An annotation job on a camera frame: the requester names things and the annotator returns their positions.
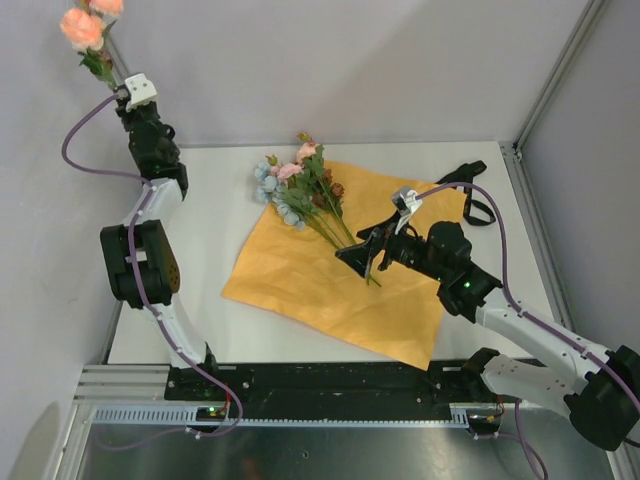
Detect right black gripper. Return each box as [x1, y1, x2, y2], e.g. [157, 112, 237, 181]
[335, 210, 448, 283]

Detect artificial flower bunch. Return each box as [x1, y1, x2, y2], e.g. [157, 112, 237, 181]
[251, 131, 384, 289]

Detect orange wrapping paper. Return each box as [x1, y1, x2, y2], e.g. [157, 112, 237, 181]
[222, 161, 465, 370]

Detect black ribbon gold lettering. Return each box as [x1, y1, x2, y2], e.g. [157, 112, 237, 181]
[436, 160, 496, 227]

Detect peach rose stem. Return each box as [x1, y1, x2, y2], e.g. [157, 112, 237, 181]
[59, 0, 124, 90]

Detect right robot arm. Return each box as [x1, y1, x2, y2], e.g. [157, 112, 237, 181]
[335, 214, 639, 451]

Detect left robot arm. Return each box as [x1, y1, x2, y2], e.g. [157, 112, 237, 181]
[100, 100, 221, 400]

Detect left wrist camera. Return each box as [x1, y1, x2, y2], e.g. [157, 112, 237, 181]
[114, 73, 158, 114]

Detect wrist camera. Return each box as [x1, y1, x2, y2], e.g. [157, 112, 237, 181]
[114, 73, 158, 114]
[391, 186, 422, 235]

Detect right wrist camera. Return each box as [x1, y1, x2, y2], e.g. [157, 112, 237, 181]
[391, 186, 422, 235]

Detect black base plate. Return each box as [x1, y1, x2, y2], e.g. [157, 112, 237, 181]
[164, 360, 508, 417]

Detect grey slotted cable duct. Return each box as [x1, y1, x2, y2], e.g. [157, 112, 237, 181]
[93, 403, 505, 428]

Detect right aluminium frame post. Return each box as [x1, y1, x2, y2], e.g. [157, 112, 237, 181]
[512, 0, 610, 152]

